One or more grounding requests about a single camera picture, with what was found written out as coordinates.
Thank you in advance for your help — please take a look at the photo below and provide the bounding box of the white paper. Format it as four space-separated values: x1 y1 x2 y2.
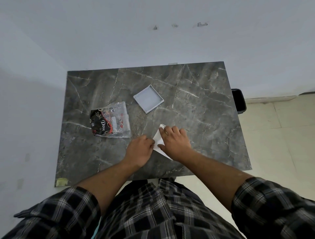
153 124 173 160

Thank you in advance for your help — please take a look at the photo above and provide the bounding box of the black plaid shirt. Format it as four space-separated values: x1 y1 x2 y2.
0 177 315 239

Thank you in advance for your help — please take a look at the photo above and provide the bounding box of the black waste bin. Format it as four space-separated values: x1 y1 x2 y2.
231 89 247 114

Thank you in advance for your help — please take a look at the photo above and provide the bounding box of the person's right hand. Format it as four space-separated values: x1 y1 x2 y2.
158 126 193 162

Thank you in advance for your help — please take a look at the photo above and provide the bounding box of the person's right forearm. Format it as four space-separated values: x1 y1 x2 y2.
176 149 254 212

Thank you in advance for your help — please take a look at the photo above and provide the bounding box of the white square box lid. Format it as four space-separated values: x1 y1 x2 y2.
133 85 164 114

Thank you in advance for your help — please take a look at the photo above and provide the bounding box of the person's left hand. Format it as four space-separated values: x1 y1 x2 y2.
125 135 156 169

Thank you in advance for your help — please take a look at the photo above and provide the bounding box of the person's left forearm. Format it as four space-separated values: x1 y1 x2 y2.
77 158 138 217

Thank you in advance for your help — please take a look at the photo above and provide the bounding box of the clear and black plastic wrapper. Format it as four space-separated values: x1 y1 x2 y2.
89 102 131 138

